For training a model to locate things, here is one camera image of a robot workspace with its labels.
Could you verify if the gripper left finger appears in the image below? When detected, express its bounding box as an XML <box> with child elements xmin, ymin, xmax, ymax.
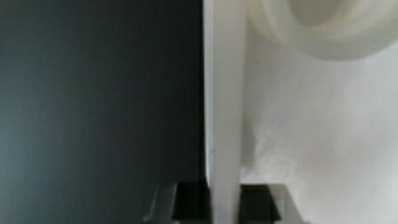
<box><xmin>142</xmin><ymin>182</ymin><xmax>211</xmax><ymax>224</ymax></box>

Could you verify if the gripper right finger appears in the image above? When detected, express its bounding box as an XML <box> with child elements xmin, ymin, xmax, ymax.
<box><xmin>238</xmin><ymin>184</ymin><xmax>309</xmax><ymax>224</ymax></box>

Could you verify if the white square table top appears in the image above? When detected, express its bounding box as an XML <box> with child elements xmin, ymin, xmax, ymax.
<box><xmin>202</xmin><ymin>0</ymin><xmax>398</xmax><ymax>224</ymax></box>

